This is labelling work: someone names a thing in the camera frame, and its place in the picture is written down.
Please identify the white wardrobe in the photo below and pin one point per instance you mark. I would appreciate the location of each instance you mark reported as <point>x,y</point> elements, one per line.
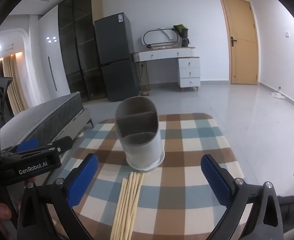
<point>49,62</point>

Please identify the dark glass cabinet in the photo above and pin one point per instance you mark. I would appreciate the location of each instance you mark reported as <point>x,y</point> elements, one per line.
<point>79,42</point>

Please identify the white grey utensil holder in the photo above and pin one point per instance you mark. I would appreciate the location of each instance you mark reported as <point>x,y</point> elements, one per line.
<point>144,152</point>

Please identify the dark grey refrigerator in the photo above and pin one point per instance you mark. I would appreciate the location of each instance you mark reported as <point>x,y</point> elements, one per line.
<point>117,55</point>

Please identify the white item on floor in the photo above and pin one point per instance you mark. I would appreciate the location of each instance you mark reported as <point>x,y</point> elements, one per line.
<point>278,95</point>

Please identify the beige curtain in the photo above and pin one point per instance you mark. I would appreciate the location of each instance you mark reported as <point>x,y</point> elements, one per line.
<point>14,90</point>

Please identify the checkered tablecloth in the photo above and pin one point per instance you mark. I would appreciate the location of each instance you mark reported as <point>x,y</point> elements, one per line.
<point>187,155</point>

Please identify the oval mirror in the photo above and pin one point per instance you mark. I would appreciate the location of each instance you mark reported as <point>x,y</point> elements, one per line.
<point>162,36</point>

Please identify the wooden door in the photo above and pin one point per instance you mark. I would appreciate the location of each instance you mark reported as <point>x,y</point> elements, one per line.
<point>241,42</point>

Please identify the white vanity desk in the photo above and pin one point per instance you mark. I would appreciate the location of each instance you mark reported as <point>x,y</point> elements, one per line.
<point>189,70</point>

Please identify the bundle of wooden chopsticks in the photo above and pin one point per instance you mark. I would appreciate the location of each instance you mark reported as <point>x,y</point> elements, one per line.
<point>127,205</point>

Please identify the gold frame stool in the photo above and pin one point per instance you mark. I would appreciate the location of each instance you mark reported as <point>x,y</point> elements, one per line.
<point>145,80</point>

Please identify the grey bed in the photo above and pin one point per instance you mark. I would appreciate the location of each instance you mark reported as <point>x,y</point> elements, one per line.
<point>49,115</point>

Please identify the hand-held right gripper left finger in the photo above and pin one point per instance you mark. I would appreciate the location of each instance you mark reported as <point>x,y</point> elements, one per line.
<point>83,177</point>

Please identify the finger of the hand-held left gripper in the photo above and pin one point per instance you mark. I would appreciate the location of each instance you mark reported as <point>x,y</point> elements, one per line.
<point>62,142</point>
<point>27,145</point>

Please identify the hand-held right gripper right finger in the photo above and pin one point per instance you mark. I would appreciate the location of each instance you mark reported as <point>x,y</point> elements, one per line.
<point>215,180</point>

